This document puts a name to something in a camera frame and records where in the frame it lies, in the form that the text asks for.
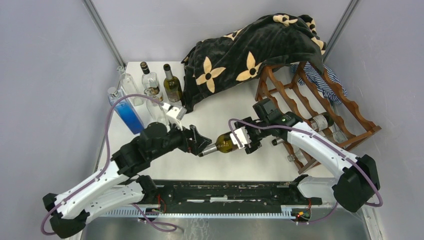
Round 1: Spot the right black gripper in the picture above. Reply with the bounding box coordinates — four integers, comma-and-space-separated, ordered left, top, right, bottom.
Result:
234, 116, 271, 154

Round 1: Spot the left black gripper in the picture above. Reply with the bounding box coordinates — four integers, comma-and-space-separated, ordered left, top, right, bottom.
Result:
149, 118, 212, 161

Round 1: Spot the dark wine bottle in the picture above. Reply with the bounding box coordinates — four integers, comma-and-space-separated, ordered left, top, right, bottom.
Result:
199, 131, 238, 157
308, 112, 335, 132

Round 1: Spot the dark wine bottle front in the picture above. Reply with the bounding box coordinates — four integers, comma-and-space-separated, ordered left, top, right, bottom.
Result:
308, 112, 335, 132

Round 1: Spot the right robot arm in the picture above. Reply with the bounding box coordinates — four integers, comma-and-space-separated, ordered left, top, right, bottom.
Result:
228, 98, 384, 213

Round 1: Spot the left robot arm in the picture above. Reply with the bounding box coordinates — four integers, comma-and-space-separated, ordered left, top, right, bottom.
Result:
42, 122, 212, 239

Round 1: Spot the wooden wine rack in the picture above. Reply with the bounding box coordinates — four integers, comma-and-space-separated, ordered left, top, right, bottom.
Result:
255, 60, 382, 175

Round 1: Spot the green wine bottle back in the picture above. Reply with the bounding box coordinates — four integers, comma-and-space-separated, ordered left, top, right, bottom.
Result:
163, 63, 184, 106

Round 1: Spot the clear bottle black cap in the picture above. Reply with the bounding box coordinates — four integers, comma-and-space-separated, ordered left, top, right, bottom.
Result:
140, 61, 164, 102

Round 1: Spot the blue liquid square bottle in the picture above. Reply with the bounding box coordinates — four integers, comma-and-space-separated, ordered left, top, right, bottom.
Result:
107, 87, 144, 135

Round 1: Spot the tall clear glass bottle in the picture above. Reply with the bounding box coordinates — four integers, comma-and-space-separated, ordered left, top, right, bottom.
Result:
116, 65, 145, 106

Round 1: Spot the black floral blanket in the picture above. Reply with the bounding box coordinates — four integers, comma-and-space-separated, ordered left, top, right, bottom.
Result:
181, 13, 327, 113

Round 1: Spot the blue striped cloth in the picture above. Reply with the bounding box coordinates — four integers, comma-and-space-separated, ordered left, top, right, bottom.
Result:
290, 62, 347, 105

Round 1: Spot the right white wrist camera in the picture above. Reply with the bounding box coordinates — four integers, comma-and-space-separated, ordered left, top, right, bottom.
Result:
230, 126, 252, 149

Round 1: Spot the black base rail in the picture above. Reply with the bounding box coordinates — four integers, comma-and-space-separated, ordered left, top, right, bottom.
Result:
136, 179, 323, 214

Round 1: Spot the white slotted cable duct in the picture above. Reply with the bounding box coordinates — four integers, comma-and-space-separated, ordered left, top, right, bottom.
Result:
100, 206, 296, 220

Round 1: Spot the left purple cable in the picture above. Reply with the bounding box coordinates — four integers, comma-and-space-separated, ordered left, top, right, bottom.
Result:
40, 94, 180, 236

